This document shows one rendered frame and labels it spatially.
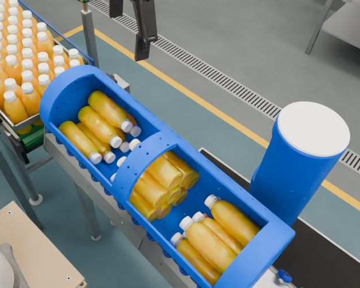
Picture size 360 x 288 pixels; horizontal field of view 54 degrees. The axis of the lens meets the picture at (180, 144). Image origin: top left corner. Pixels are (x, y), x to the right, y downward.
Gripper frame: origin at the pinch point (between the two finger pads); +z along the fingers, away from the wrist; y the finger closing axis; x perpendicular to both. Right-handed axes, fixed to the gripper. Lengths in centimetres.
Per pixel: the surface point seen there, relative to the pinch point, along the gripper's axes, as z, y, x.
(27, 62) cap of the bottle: 59, -55, -17
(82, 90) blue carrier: 52, -29, -3
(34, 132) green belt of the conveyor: 75, -33, -23
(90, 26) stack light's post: 68, -76, 17
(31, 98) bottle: 61, -38, -20
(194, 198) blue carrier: 57, 24, 16
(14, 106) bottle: 60, -37, -27
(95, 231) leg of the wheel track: 150, -7, -10
